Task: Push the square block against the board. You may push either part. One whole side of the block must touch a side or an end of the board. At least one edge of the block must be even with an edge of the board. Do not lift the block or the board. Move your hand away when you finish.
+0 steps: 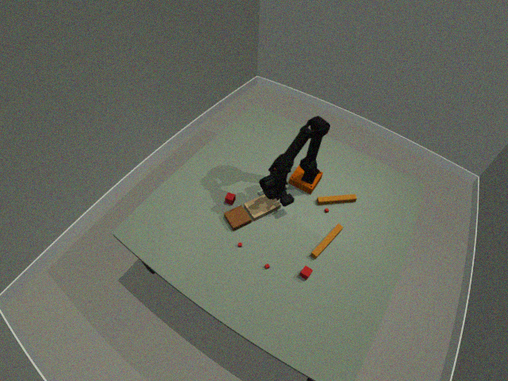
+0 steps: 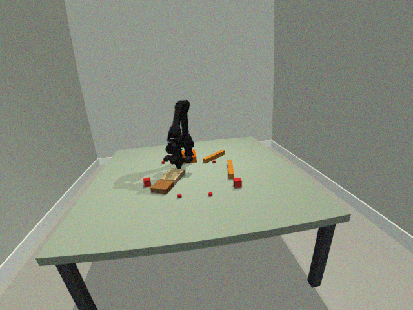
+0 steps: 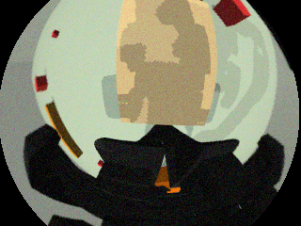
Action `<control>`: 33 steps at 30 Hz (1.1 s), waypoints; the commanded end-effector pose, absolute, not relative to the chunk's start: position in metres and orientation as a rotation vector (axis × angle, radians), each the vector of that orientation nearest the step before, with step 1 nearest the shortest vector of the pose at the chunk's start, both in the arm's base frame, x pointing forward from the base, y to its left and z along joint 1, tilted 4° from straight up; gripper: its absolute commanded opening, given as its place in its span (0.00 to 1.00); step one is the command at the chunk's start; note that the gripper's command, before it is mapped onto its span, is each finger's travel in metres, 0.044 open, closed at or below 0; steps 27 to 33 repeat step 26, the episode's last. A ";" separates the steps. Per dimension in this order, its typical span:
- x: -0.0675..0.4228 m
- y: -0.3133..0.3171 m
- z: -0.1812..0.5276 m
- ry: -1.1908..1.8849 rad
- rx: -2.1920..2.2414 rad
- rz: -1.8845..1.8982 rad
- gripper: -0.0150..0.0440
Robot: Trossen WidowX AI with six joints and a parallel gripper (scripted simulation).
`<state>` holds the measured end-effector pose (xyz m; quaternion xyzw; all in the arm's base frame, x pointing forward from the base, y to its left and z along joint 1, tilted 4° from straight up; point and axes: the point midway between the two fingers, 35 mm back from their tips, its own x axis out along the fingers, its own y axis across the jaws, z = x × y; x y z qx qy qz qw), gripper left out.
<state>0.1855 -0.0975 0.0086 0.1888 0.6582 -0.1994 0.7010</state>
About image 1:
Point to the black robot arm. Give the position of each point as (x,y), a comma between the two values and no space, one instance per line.
(284,162)

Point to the red cube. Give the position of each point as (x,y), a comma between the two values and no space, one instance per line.
(305,272)
(230,198)

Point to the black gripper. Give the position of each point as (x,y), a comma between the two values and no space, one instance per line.
(285,199)

